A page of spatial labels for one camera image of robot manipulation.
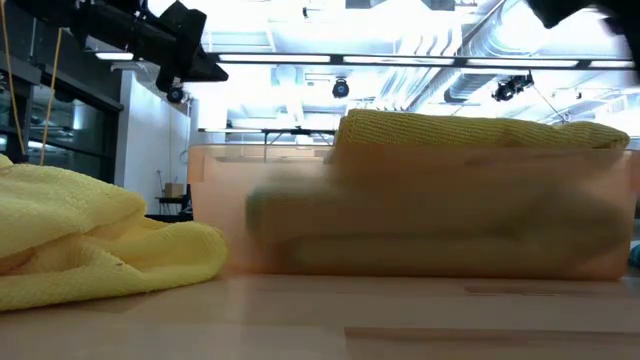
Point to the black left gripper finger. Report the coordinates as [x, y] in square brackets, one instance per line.
[210, 67]

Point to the orange translucent plastic bin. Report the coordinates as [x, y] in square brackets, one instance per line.
[220, 210]

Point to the yellow microfiber towel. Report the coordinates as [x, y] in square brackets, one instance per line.
[450, 130]
[85, 235]

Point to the green microfiber towel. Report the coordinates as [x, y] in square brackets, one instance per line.
[400, 250]

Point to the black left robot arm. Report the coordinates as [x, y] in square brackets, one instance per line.
[100, 25]

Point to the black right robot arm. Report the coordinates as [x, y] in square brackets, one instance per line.
[590, 12]

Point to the black ceiling spotlight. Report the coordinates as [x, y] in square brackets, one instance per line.
[510, 88]
[340, 88]
[175, 95]

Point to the brown cardboard box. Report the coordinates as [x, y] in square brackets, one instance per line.
[173, 190]

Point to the long linear ceiling light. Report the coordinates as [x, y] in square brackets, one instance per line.
[400, 60]

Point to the black background workstation frame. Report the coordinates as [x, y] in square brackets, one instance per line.
[300, 131]

